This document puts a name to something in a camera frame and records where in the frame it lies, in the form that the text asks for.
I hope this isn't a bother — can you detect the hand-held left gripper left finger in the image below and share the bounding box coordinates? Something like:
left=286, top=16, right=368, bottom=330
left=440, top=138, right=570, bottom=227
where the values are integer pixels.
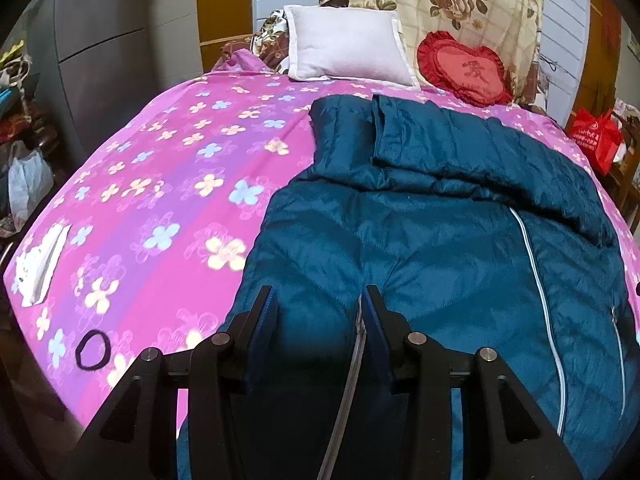
left=59, top=285, right=277, bottom=480

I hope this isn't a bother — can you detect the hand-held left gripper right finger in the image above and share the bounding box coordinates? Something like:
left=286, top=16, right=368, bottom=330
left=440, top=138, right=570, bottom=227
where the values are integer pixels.
left=361, top=285, right=583, bottom=480

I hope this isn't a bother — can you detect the dark blue padded jacket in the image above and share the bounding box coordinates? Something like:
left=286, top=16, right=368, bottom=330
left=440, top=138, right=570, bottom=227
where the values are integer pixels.
left=176, top=94, right=640, bottom=480

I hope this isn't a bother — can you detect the pile of colourful clothes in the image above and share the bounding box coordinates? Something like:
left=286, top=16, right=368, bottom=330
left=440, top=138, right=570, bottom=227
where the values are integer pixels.
left=0, top=40, right=56, bottom=161

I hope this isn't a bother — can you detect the pink floral bed sheet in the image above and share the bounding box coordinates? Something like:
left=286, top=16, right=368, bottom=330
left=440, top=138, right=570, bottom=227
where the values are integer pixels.
left=4, top=50, right=640, bottom=441

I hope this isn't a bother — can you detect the white patterned folded cloth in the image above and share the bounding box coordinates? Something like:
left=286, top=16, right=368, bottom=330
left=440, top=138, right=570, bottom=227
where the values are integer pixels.
left=12, top=223, right=72, bottom=307

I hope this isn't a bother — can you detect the red heart-shaped cushion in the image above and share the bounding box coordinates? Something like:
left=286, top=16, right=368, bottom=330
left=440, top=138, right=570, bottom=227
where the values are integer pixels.
left=416, top=31, right=513, bottom=107

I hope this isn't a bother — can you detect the white plastic bag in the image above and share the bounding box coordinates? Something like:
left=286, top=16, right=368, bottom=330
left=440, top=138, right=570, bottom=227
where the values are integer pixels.
left=7, top=152, right=55, bottom=228

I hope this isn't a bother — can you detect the white pillow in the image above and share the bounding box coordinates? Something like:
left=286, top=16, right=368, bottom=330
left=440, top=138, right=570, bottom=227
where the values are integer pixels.
left=282, top=4, right=421, bottom=92

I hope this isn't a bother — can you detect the red shopping bag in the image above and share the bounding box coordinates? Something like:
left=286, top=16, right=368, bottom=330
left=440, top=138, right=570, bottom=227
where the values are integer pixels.
left=570, top=108, right=626, bottom=176

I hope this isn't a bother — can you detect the brown floral blanket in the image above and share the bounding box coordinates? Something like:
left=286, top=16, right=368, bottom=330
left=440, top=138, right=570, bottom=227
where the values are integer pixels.
left=215, top=0, right=351, bottom=78

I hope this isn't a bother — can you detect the grey wardrobe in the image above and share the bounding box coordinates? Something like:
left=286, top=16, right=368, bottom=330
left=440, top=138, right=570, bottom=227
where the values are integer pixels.
left=25, top=0, right=206, bottom=171

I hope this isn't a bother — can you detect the yellow wooden door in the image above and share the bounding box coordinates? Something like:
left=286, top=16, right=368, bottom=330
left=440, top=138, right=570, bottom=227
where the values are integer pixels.
left=195, top=0, right=261, bottom=73

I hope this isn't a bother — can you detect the black hair tie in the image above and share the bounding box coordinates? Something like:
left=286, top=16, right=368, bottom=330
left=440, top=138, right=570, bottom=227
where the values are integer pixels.
left=76, top=330, right=112, bottom=372

